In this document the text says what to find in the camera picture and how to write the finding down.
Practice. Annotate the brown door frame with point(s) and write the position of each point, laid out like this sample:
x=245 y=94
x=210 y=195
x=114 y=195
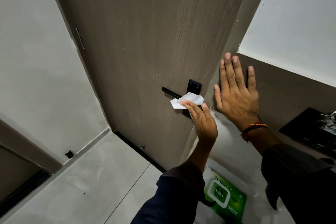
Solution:
x=288 y=92

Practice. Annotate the white wet wipe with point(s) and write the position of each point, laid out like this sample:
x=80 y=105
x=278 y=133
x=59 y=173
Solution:
x=190 y=98

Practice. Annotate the person's left thumb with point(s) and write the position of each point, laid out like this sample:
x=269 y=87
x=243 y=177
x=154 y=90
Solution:
x=206 y=109

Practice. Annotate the metal keys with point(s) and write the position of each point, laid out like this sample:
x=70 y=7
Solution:
x=326 y=121

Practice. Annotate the brown wooden panel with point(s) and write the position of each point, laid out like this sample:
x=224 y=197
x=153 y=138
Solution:
x=23 y=142

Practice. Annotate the person's right thumb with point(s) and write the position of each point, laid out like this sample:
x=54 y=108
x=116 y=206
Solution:
x=217 y=97

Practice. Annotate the white plastic bag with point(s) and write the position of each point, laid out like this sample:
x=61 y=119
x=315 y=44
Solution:
x=233 y=150

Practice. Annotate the brown wooden door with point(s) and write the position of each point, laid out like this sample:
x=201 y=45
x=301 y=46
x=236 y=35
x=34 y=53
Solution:
x=147 y=42

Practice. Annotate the person's left forearm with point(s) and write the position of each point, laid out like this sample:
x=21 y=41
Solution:
x=181 y=189

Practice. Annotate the black floor door stopper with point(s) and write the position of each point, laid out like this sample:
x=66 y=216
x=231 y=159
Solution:
x=69 y=154

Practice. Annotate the black wall shelf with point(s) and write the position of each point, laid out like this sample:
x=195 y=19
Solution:
x=301 y=126

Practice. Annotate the person's left hand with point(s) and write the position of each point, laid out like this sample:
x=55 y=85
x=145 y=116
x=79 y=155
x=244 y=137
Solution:
x=204 y=126

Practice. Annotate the metal door hinge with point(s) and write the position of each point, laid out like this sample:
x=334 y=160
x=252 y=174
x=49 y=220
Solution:
x=80 y=39

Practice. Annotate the person's right little finger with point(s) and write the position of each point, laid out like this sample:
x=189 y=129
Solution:
x=251 y=79

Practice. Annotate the green wipes packet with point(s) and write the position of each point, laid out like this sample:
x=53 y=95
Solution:
x=232 y=200

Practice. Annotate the person's right forearm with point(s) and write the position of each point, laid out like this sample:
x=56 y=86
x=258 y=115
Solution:
x=294 y=174

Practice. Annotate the person's right hand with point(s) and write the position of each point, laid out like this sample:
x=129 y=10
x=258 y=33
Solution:
x=237 y=103

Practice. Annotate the person's right middle finger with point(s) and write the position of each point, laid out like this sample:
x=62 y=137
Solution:
x=230 y=70

